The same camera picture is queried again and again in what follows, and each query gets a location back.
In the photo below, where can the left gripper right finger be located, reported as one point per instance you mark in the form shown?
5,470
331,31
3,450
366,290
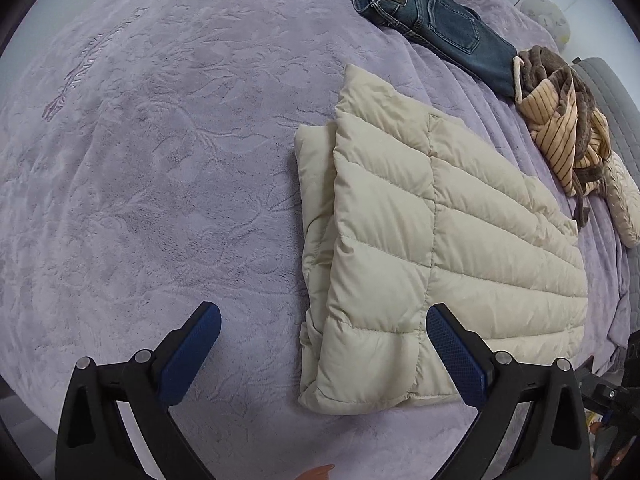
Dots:
467,359

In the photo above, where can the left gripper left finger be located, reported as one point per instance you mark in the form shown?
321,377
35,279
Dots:
180,355

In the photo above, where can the cream puffer jacket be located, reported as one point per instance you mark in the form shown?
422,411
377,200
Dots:
405,207

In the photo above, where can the person's left hand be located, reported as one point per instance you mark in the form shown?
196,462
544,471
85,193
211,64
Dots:
317,473

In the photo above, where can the cream knitted pillow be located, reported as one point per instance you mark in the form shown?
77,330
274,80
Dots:
623,198

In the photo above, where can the lavender plush bedspread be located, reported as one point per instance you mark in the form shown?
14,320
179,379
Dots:
147,165

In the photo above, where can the striped cream fleece robe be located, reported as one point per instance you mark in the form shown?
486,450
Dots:
564,122

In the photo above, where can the grey quilted mattress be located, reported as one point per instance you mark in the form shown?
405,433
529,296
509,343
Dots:
613,100

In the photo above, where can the blue denim jeans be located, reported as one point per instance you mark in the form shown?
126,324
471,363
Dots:
455,33

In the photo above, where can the white round cushion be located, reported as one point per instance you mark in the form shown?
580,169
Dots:
550,17

